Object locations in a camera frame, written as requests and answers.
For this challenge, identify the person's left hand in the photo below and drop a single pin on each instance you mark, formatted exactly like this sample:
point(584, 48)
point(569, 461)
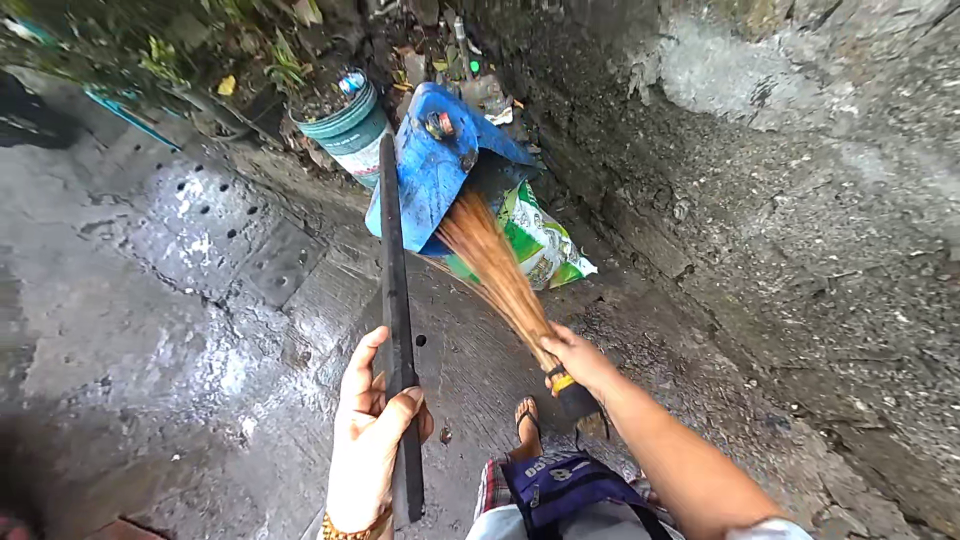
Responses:
point(360, 457)

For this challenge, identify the person's right hand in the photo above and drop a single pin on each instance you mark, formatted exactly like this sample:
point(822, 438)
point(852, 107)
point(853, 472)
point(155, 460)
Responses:
point(589, 365)

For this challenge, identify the person's right fingers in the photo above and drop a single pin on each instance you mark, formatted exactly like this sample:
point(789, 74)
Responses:
point(559, 346)

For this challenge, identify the person's left fingers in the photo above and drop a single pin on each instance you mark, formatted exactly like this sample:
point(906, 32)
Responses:
point(426, 422)

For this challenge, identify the person's left index finger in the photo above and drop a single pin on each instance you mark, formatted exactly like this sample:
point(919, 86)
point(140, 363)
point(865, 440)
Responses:
point(365, 355)

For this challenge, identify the person's left thumb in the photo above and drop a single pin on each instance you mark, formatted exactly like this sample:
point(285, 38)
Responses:
point(397, 415)

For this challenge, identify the brown stick broom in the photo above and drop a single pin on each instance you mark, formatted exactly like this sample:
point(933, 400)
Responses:
point(499, 266)

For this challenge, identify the person's left forearm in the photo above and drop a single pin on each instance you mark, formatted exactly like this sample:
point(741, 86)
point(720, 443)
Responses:
point(356, 535)

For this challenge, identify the person's right forearm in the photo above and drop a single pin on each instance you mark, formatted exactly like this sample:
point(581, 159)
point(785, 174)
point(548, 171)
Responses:
point(682, 457)

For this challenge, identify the person's legs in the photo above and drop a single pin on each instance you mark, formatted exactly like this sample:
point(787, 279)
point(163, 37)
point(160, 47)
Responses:
point(528, 427)

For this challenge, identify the green and white plastic bag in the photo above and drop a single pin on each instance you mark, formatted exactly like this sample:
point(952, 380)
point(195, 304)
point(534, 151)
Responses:
point(544, 244)

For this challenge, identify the person's body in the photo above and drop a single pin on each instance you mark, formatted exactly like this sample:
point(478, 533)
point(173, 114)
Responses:
point(502, 525)

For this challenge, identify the purple bag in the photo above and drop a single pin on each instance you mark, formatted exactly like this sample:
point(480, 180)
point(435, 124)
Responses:
point(566, 491)

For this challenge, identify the green plastic bucket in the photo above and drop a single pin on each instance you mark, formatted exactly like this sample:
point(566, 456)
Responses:
point(352, 135)

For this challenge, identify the clear bottle with green cap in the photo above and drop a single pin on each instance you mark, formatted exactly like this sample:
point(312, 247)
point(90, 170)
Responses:
point(484, 91)

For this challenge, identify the blue and white crumpled wrapper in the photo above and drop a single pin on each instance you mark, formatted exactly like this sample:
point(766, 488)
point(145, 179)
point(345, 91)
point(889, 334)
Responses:
point(351, 82)

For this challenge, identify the yellow leaf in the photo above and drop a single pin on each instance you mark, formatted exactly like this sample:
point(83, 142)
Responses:
point(226, 85)

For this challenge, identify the clear narrow plastic bottle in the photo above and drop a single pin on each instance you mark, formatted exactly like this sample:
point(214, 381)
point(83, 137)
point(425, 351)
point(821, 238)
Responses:
point(461, 37)

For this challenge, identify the teal pole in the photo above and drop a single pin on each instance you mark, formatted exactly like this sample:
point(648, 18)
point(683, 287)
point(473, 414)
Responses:
point(131, 120)

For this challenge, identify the green leafy plants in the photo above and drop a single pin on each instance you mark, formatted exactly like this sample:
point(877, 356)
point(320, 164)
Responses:
point(161, 56)

